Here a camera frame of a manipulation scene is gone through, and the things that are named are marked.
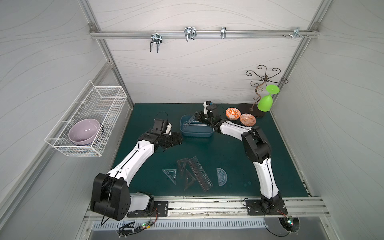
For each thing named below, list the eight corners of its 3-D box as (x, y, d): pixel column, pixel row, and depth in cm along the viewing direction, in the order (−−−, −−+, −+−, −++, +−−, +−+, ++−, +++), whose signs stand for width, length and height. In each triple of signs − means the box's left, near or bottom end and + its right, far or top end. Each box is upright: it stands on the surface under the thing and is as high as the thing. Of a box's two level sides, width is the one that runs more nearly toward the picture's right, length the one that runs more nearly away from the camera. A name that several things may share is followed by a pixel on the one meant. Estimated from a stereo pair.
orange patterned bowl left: (226, 120, 112) (227, 116, 108) (224, 111, 118) (225, 107, 114) (240, 120, 112) (241, 116, 108) (237, 111, 118) (239, 107, 114)
